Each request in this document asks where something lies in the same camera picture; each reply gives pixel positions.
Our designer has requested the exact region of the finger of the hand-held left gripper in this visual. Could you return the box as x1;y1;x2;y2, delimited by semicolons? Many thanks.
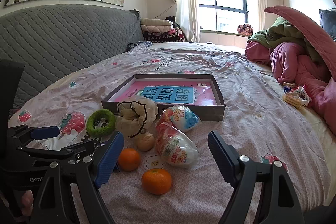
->
15;139;96;162
7;125;62;146

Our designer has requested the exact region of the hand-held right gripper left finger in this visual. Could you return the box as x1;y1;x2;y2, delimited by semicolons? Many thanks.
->
30;131;125;224

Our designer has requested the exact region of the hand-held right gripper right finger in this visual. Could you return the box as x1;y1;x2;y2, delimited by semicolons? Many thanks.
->
208;131;305;224

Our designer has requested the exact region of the mandarin orange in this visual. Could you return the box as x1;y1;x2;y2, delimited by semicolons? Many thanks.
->
117;148;141;171
141;168;172;195

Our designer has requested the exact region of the green fuzzy hair ring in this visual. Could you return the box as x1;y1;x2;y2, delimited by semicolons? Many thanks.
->
86;109;116;136

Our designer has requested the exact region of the walnut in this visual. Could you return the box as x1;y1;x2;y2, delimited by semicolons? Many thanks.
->
135;132;155;152

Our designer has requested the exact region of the toy egg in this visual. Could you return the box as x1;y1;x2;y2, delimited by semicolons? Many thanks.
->
156;105;202;133
155;121;198;169

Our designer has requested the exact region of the grey shallow cardboard box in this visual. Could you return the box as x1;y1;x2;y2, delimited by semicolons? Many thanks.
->
101;73;226;122

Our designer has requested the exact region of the cream mesh scrunchie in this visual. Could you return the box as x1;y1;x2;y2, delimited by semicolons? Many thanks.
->
115;97;159;138

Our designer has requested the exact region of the person's left hand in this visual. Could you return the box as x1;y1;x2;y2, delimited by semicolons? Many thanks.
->
21;190;34;217

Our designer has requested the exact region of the grey quilted headboard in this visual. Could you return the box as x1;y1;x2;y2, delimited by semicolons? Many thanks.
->
0;4;145;109

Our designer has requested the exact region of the pink cushion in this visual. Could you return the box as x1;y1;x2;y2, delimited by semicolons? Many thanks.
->
245;40;275;65

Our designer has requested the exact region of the pink fleece garment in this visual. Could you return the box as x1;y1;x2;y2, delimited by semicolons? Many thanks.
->
270;42;336;132

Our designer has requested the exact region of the dark patterned cloth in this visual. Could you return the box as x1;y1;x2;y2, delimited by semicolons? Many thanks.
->
128;41;153;52

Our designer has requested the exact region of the patterned folded blanket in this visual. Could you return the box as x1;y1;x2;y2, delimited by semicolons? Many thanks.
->
237;24;254;36

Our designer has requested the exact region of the dark checked folded blanket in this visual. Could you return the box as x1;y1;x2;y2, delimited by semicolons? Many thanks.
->
143;28;188;43

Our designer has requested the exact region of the pink folded blanket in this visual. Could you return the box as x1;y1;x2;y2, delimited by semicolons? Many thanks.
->
142;25;175;33

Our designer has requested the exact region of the black clothing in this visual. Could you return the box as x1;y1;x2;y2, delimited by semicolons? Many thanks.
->
165;16;184;30

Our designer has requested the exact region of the cream folded blanket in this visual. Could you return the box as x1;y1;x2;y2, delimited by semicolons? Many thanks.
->
140;18;172;28

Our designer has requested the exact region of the pink quilted blanket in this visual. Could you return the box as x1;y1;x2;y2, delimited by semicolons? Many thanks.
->
264;5;336;72

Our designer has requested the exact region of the black television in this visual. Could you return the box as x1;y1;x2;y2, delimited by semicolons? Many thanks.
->
319;9;336;39

